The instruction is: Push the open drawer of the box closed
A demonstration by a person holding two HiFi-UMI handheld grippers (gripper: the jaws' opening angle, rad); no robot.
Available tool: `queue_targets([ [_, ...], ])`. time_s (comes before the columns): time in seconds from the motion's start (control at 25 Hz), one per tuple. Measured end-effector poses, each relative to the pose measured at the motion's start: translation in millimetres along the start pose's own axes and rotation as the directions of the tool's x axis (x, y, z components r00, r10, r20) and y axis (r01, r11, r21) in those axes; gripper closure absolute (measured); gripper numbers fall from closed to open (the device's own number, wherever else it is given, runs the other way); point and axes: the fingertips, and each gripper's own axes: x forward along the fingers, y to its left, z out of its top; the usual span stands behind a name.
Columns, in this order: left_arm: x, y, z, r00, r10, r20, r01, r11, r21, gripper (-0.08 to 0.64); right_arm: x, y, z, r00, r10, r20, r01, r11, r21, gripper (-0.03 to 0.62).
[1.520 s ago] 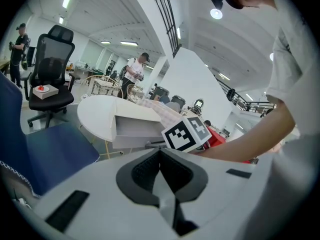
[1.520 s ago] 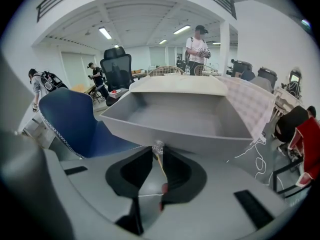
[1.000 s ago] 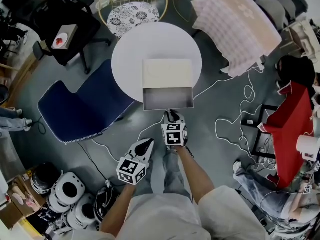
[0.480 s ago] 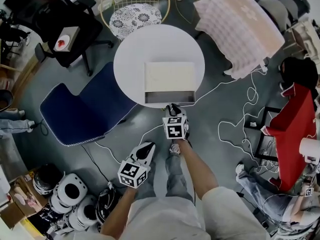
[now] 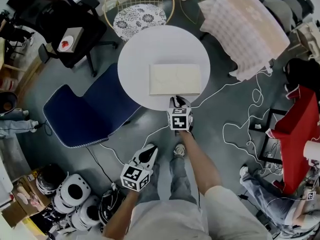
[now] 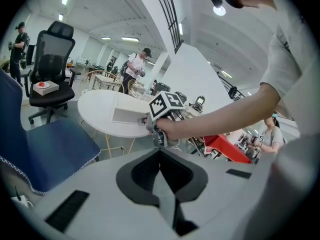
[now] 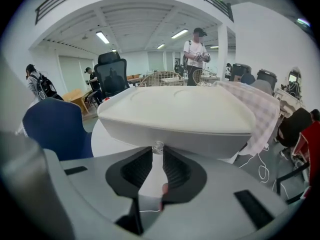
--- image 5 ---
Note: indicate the black office chair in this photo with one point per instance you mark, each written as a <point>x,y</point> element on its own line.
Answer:
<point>87,31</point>

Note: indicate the person's left leg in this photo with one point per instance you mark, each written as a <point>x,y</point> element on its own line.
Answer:
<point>153,184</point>

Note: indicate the beige box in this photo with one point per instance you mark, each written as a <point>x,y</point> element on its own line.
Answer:
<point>77,32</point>

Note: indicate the person's right shoe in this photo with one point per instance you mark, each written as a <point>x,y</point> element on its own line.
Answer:
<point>179,150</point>

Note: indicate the white cardboard box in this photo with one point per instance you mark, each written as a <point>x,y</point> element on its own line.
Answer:
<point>175,79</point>

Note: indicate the blue shell chair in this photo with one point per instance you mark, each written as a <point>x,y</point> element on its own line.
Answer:
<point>87,114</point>

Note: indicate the white plate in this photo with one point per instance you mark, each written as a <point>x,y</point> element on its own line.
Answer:
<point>70,39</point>

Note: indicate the grey chair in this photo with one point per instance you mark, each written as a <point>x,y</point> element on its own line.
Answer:
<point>277,14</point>

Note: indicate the white dressing table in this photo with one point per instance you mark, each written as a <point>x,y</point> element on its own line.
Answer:
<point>307,39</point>

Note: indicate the red cloth table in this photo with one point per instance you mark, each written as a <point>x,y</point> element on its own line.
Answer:
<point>300,124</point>

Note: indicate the open cardboard box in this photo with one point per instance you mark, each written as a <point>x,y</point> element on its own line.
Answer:
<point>22,201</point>

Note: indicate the person's left forearm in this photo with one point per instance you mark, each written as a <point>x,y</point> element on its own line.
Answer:
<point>117,216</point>

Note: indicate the black round bin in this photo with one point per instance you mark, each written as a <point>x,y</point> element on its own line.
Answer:
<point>7,102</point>

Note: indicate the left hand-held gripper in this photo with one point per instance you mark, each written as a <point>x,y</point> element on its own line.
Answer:
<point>136,177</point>

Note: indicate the person's right forearm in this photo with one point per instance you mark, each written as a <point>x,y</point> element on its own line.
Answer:
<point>197,159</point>

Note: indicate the red food piece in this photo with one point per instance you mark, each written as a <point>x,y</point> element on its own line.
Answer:
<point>65,44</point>

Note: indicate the white kettle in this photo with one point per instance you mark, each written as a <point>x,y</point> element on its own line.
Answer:
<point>312,150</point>

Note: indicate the white power strip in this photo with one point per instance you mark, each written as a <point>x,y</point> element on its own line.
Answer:
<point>269,71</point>

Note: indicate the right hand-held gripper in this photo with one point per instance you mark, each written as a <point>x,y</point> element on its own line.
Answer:
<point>178,119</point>

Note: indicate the person's white shirt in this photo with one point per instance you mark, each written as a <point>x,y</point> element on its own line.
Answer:
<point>170,221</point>

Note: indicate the pink checked cloth table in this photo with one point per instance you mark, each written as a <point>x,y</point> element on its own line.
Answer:
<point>245,31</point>

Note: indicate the wooden table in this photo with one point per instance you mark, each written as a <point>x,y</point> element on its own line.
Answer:
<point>2,56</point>

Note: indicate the white round table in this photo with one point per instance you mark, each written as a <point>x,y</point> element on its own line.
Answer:
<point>140,59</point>

